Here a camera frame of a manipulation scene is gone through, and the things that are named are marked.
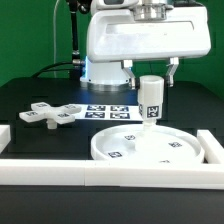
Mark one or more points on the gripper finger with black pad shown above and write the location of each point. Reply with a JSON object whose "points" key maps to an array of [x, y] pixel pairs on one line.
{"points": [[126, 66], [171, 69]]}

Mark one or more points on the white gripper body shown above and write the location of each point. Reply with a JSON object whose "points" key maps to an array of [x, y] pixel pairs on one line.
{"points": [[114, 35]]}

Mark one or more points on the white round table top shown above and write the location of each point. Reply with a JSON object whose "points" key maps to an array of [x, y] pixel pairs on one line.
{"points": [[157, 144]]}

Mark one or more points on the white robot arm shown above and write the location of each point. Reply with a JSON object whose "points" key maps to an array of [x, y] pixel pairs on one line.
{"points": [[109, 76]]}

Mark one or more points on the white marker sheet with tags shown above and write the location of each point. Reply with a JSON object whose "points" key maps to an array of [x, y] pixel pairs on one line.
{"points": [[109, 112]]}

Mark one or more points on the white cross-shaped table base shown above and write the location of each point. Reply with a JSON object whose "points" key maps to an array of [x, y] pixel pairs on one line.
{"points": [[53, 115]]}

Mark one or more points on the white U-shaped boundary frame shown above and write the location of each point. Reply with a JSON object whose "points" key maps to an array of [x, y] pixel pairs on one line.
{"points": [[166, 173]]}

